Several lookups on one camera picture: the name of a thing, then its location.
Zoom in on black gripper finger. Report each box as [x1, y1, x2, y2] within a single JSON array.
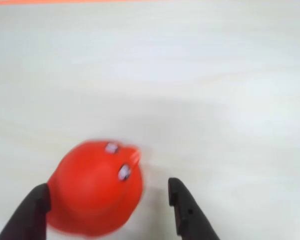
[[0, 182, 52, 240], [168, 177, 220, 240]]

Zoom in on red rubber duck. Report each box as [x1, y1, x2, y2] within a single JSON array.
[[46, 139, 143, 237]]

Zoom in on orange tape strip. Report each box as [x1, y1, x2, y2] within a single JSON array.
[[0, 0, 217, 5]]

